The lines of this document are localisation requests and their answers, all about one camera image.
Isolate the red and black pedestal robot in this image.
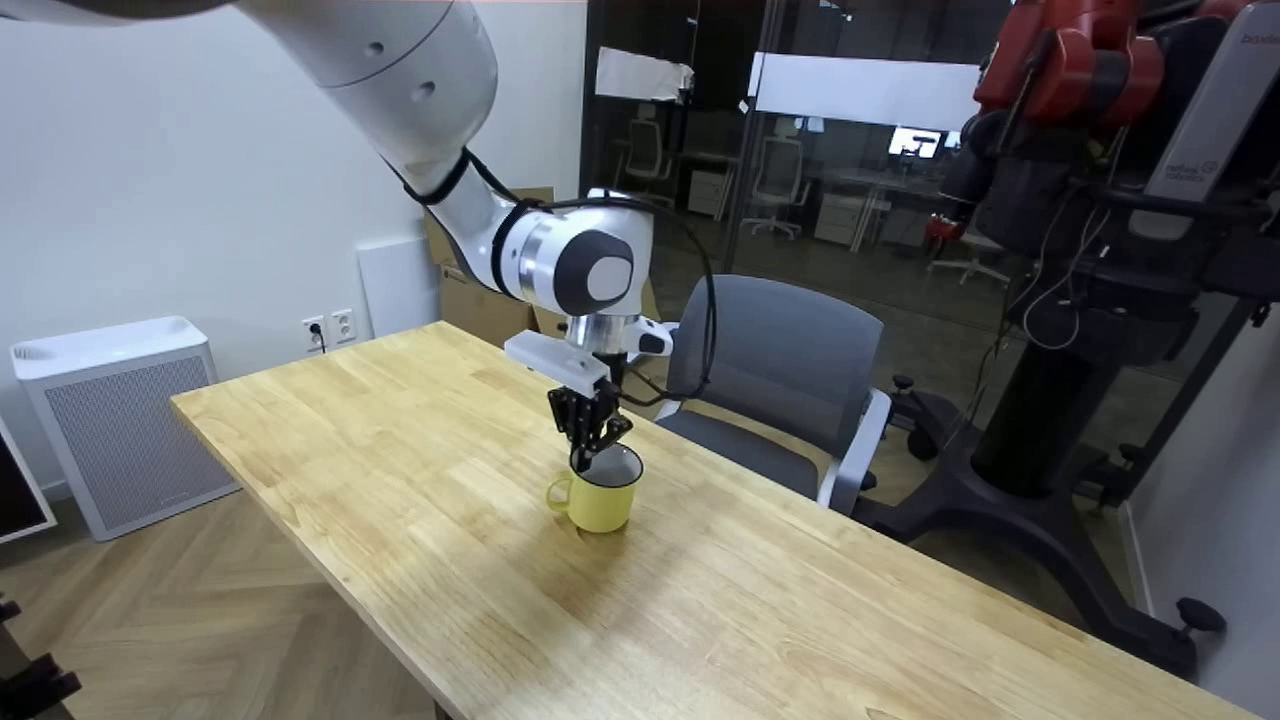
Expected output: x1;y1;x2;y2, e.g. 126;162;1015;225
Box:
854;0;1280;688

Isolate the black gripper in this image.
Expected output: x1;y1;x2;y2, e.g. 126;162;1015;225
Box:
545;372;635;476

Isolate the white air purifier unit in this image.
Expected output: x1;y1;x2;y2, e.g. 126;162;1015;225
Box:
8;311;243;546

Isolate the black stand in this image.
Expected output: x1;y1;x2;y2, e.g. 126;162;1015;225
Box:
0;597;86;720

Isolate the yellow enamel mug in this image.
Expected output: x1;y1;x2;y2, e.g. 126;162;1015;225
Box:
538;441;646;542

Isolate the white office desk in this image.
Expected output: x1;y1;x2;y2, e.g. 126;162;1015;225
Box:
809;166;939;257

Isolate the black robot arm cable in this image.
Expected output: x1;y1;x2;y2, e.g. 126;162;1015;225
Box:
452;150;722;411

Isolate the lit computer monitor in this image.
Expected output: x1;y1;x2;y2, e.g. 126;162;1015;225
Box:
882;125;949;166

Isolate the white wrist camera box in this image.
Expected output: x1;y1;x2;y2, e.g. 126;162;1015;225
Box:
498;327;608;398

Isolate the grey chair with white arms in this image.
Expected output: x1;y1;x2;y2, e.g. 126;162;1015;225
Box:
646;274;895;520

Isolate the black framed panel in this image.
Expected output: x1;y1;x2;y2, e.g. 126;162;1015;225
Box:
0;416;58;550

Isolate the white leaning panel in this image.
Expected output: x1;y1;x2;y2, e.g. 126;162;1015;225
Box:
350;231;445;342

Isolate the large folded cardboard box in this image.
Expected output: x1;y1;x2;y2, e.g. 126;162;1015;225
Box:
429;220;579;353

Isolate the white office swivel chair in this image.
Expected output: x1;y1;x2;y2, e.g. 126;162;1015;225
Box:
923;213;1013;292
736;131;819;248

